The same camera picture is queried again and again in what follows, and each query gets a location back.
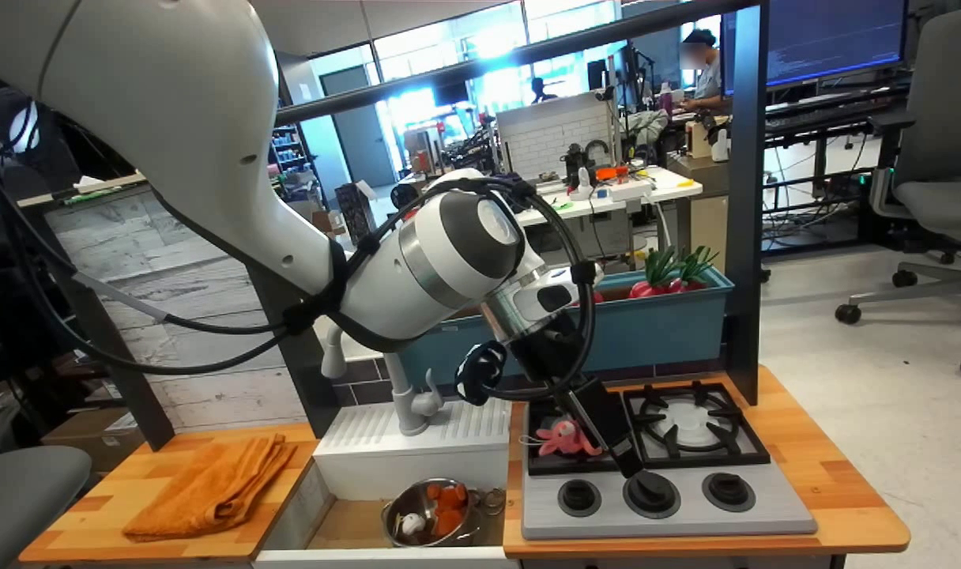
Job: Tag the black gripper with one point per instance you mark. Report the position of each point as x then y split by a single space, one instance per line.
548 352

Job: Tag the pink plush bunny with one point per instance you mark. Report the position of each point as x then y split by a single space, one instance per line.
554 440

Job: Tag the orange plush toy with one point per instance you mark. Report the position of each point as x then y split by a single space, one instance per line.
449 508

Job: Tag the orange terry towel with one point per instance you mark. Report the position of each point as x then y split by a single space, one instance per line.
214 491

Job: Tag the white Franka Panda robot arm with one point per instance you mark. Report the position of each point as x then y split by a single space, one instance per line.
165 95

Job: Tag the black stove knob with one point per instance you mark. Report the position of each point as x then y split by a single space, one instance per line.
578 498
653 498
729 491

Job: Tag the red toy vegetable green leaves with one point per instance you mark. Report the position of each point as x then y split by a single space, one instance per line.
653 275
695 269

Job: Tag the stainless steel pot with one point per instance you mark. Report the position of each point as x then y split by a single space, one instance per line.
438 538

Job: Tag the grey toy gas stove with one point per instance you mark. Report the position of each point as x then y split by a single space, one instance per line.
798 508

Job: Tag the white plush toy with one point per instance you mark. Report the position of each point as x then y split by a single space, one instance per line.
410 522

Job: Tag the teal plastic bin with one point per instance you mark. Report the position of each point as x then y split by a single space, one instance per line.
659 334
428 352

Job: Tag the grey kitchen faucet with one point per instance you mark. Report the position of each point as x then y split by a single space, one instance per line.
417 405

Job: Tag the white kitchen sink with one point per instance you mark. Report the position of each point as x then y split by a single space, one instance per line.
395 453

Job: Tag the cardboard box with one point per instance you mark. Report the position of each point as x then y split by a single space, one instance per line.
709 225

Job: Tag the white work table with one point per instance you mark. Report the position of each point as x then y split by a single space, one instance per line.
626 192

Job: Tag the black trash bin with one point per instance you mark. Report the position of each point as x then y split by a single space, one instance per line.
356 211

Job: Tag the seated person in background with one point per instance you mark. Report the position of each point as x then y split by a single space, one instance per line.
702 67

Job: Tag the black computer desk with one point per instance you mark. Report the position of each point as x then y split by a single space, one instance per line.
839 116

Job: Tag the grey office chair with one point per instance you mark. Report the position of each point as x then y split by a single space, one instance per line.
944 138

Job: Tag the grey wood backsplash panel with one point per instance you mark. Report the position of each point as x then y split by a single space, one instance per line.
183 264

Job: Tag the computer monitor blue screen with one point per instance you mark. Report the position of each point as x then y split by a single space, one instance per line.
832 41

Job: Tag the grey padded seat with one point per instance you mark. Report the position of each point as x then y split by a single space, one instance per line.
18 508

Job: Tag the black metal kitchen frame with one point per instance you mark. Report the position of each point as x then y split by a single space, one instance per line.
743 211

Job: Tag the black slanted frame post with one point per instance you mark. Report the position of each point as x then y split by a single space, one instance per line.
113 358

